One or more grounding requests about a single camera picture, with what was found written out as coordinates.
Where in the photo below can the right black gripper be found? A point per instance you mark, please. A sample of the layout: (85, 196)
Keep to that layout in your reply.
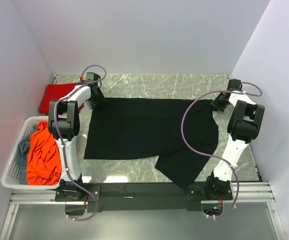
(215, 103)

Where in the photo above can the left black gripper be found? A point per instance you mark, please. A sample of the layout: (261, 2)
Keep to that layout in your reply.
(100, 100)

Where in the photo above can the black t shirt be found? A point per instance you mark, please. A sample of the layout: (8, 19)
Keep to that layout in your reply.
(181, 133)

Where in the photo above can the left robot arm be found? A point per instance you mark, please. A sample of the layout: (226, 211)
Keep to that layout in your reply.
(64, 125)

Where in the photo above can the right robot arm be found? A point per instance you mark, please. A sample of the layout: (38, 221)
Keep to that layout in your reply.
(243, 127)

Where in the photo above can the folded red t shirt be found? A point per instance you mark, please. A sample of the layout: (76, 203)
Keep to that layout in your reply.
(54, 92)

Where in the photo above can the black base beam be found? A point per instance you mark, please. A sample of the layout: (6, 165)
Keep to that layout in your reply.
(141, 196)

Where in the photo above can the orange t shirt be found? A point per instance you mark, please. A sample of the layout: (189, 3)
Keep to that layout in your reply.
(44, 166)

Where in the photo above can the grey blue t shirt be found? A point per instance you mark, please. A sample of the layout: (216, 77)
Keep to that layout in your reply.
(21, 155)

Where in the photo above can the white plastic laundry basket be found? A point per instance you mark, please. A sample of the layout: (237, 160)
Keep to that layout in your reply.
(10, 178)

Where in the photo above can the aluminium frame rail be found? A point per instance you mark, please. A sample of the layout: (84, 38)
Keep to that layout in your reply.
(245, 192)

